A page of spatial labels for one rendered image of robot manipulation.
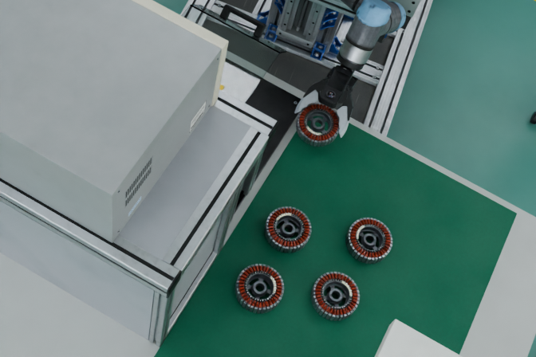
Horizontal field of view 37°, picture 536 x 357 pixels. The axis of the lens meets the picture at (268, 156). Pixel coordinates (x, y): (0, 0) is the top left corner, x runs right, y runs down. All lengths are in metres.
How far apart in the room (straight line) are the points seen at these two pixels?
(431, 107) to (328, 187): 1.26
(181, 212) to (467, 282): 0.82
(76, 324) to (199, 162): 0.49
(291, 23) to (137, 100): 1.41
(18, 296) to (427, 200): 1.03
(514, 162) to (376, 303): 1.41
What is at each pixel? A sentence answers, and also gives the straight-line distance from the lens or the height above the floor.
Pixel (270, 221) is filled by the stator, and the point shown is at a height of 0.79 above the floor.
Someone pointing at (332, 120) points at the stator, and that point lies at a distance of 2.08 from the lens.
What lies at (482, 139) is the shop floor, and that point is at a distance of 3.27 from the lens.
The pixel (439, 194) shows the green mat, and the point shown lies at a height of 0.75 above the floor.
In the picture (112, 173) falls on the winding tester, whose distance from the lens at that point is 1.39.
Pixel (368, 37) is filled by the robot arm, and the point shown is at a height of 1.06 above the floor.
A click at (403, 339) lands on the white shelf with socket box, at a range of 1.48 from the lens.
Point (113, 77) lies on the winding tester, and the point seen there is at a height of 1.32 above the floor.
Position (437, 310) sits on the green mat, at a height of 0.75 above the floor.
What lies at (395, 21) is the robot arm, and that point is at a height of 1.04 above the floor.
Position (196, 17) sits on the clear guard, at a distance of 1.91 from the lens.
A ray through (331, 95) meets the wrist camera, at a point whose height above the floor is 0.97.
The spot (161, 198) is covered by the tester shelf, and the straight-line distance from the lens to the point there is 1.59.
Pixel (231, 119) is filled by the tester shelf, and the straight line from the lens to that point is 1.70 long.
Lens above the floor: 2.54
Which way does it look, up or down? 59 degrees down
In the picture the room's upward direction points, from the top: 18 degrees clockwise
